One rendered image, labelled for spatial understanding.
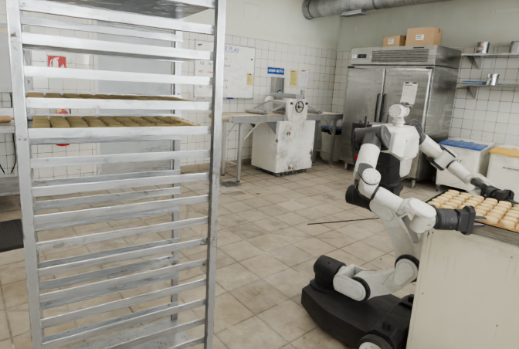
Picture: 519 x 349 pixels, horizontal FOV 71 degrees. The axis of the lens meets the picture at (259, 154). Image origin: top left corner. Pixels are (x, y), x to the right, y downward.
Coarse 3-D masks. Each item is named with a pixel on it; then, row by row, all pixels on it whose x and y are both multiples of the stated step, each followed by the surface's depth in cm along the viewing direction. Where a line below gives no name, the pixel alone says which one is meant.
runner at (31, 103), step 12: (72, 108) 110; (84, 108) 112; (96, 108) 114; (108, 108) 116; (120, 108) 118; (132, 108) 120; (144, 108) 122; (156, 108) 124; (168, 108) 126; (180, 108) 128; (192, 108) 130; (204, 108) 133
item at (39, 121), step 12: (36, 120) 126; (48, 120) 128; (60, 120) 129; (72, 120) 131; (84, 120) 140; (96, 120) 135; (108, 120) 137; (120, 120) 140; (132, 120) 148; (144, 120) 144; (156, 120) 147; (168, 120) 149; (180, 120) 152
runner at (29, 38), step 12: (24, 36) 101; (36, 36) 102; (48, 36) 104; (60, 36) 105; (72, 48) 109; (84, 48) 109; (96, 48) 111; (108, 48) 112; (120, 48) 114; (132, 48) 116; (144, 48) 118; (156, 48) 120; (168, 48) 122
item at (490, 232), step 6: (474, 228) 154; (480, 228) 153; (486, 228) 151; (492, 228) 150; (480, 234) 153; (486, 234) 151; (492, 234) 150; (498, 234) 148; (504, 234) 147; (510, 234) 145; (516, 234) 144; (504, 240) 147; (510, 240) 146; (516, 240) 144
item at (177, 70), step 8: (176, 32) 163; (176, 64) 166; (176, 72) 167; (176, 88) 169; (176, 112) 171; (176, 144) 174; (176, 160) 176; (176, 168) 176; (176, 184) 178; (176, 216) 182; (176, 232) 183; (176, 264) 187; (176, 280) 189; (176, 296) 191
